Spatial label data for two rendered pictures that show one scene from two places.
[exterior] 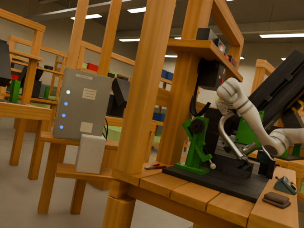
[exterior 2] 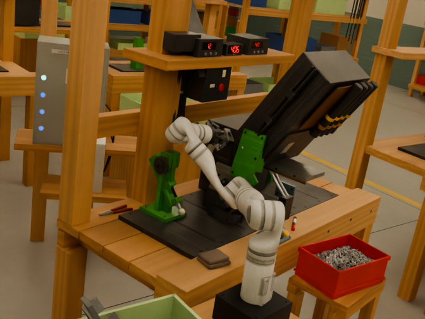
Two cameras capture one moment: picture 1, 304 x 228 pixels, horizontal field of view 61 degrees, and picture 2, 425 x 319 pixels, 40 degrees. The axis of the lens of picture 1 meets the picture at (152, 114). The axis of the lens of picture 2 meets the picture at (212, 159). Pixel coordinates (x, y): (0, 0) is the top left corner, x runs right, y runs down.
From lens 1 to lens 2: 139 cm
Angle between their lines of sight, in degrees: 19
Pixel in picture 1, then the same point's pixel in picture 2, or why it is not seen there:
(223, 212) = (140, 272)
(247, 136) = (243, 169)
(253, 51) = not seen: outside the picture
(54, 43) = not seen: outside the picture
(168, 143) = (141, 178)
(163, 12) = (85, 52)
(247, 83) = not seen: outside the picture
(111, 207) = (59, 256)
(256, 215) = (160, 277)
